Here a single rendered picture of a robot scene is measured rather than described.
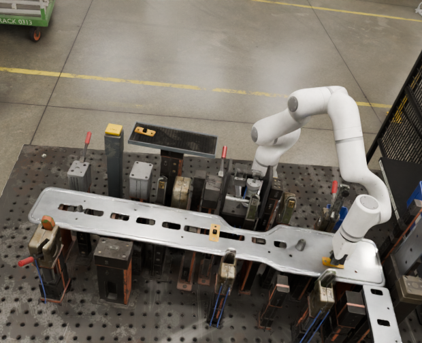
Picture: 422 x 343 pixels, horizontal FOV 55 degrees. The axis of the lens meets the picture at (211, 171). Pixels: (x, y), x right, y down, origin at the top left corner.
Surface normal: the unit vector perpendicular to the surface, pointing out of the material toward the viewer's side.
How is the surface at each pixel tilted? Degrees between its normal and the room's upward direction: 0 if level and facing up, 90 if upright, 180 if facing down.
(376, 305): 0
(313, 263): 0
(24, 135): 0
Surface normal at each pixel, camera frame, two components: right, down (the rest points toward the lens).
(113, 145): -0.11, 0.66
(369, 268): 0.14, -0.73
